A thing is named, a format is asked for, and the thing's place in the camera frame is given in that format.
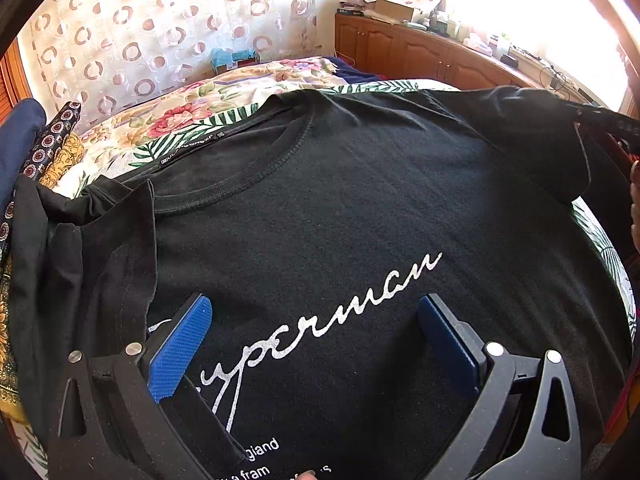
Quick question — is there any teal packet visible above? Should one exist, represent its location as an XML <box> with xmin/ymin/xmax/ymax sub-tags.
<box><xmin>210</xmin><ymin>47</ymin><xmax>262</xmax><ymax>72</ymax></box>

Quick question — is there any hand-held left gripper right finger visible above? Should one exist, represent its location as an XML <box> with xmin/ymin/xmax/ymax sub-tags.
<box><xmin>419</xmin><ymin>294</ymin><xmax>586</xmax><ymax>480</ymax></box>

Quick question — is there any wooden cabinet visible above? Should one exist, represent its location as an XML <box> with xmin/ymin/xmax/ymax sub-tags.
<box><xmin>334</xmin><ymin>12</ymin><xmax>621</xmax><ymax>111</ymax></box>

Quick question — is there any yellow patterned cloth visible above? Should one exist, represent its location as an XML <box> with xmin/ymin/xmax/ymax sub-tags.
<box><xmin>0</xmin><ymin>132</ymin><xmax>87</xmax><ymax>423</ymax></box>

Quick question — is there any folded navy cloth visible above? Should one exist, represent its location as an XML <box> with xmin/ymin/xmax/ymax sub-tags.
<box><xmin>0</xmin><ymin>97</ymin><xmax>49</xmax><ymax>223</ymax></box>

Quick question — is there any black printed T-shirt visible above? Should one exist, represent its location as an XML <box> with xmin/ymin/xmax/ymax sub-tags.
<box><xmin>10</xmin><ymin>84</ymin><xmax>633</xmax><ymax>480</ymax></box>

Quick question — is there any wooden headboard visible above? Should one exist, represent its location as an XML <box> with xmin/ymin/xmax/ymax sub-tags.
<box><xmin>0</xmin><ymin>40</ymin><xmax>34</xmax><ymax>113</ymax></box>

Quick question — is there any bright window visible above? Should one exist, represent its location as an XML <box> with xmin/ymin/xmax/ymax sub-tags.
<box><xmin>444</xmin><ymin>0</ymin><xmax>640</xmax><ymax>111</ymax></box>

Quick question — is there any circle pattern curtain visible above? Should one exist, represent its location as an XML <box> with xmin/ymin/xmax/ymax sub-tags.
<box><xmin>20</xmin><ymin>0</ymin><xmax>326</xmax><ymax>116</ymax></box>

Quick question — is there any dark patterned cloth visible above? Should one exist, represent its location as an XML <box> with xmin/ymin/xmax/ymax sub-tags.
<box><xmin>0</xmin><ymin>101</ymin><xmax>84</xmax><ymax>266</ymax></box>

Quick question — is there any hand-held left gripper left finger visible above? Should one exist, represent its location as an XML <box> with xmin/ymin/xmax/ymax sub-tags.
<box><xmin>47</xmin><ymin>294</ymin><xmax>246</xmax><ymax>480</ymax></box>

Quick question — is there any leaf print bed sheet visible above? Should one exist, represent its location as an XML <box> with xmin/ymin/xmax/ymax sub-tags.
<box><xmin>132</xmin><ymin>77</ymin><xmax>633</xmax><ymax>321</ymax></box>

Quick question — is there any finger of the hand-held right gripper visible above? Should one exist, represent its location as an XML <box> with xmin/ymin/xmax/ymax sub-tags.
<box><xmin>572</xmin><ymin>101</ymin><xmax>640</xmax><ymax>135</ymax></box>

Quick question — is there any cardboard box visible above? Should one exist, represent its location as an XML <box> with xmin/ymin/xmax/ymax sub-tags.
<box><xmin>375</xmin><ymin>0</ymin><xmax>417</xmax><ymax>24</ymax></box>

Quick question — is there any navy blanket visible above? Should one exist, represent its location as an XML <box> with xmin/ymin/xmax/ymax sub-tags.
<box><xmin>336</xmin><ymin>56</ymin><xmax>386</xmax><ymax>83</ymax></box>

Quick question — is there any floral bed blanket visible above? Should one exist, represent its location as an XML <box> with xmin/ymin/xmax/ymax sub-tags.
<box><xmin>52</xmin><ymin>57</ymin><xmax>371</xmax><ymax>196</ymax></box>

